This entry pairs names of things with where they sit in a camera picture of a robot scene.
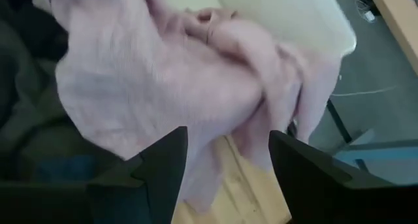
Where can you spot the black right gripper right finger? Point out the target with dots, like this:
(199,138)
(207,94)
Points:
(303,178)

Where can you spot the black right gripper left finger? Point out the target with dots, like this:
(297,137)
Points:
(160,171)

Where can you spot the pink knit garment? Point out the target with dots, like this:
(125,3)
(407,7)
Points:
(147,87)

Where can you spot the black table leg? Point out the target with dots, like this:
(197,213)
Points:
(339,121)

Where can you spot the blue garment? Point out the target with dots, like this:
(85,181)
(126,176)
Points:
(65,168)

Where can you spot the olive green garment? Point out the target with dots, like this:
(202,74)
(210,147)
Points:
(19,119)

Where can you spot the white plastic laundry basket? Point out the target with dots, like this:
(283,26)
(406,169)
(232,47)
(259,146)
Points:
(294,18)

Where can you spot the white power adapter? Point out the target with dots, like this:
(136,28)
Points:
(369,15)

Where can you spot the light wooden bench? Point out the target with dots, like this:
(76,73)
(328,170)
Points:
(398,18)

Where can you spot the black garment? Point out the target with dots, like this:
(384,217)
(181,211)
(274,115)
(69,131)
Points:
(36,31)

